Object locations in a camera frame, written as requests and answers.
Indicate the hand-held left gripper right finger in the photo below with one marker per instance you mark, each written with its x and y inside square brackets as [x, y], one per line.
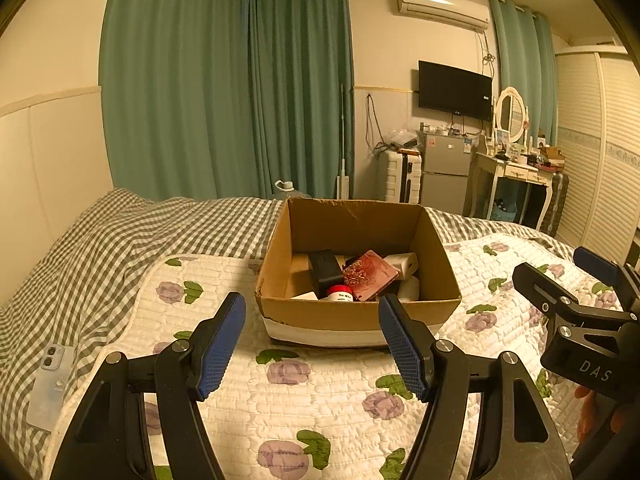
[402, 345]

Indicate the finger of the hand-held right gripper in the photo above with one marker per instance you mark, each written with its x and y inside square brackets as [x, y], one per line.
[537, 282]
[595, 262]

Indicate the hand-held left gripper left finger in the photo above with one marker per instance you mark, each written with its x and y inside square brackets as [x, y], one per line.
[222, 345]

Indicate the cardboard box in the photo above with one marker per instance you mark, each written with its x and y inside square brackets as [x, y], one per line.
[350, 317]

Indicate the red rose-patterned wallet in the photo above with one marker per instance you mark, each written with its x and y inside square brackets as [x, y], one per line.
[372, 272]

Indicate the white power bank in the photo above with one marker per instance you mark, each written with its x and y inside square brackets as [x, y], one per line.
[402, 262]

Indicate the white bottle with red cap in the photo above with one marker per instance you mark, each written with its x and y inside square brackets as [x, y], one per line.
[340, 291]

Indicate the small black box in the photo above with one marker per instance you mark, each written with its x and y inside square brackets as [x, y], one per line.
[325, 265]

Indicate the person's right hand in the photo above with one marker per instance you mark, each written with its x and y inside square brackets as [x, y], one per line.
[602, 417]

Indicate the dark suitcase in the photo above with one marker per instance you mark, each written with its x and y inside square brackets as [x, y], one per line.
[556, 202]

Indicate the white floral quilt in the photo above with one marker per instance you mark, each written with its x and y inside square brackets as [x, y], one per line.
[300, 410]

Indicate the white louvered wardrobe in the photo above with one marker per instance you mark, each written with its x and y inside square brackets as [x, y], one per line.
[600, 160]

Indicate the white vanity table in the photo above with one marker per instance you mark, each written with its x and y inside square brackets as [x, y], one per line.
[515, 170]

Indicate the silver mini fridge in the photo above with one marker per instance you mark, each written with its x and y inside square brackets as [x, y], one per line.
[445, 170]

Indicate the clear water jug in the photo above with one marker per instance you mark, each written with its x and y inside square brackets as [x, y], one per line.
[292, 192]

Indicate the white oval vanity mirror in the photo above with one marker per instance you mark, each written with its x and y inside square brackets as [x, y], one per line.
[510, 112]

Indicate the white suitcase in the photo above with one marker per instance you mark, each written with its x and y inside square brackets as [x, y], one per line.
[400, 172]

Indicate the white phone in clear case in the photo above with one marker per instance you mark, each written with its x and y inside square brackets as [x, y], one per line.
[50, 390]

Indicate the white mop pole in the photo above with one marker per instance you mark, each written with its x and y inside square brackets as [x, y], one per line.
[342, 150]

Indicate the narrow green curtain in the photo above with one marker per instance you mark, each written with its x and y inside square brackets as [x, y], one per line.
[522, 65]

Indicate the wide green curtain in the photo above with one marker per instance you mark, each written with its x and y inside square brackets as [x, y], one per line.
[175, 85]

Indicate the white air conditioner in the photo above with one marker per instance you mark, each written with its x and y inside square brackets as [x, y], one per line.
[442, 7]

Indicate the black wall television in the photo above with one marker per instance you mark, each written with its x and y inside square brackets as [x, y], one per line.
[455, 90]

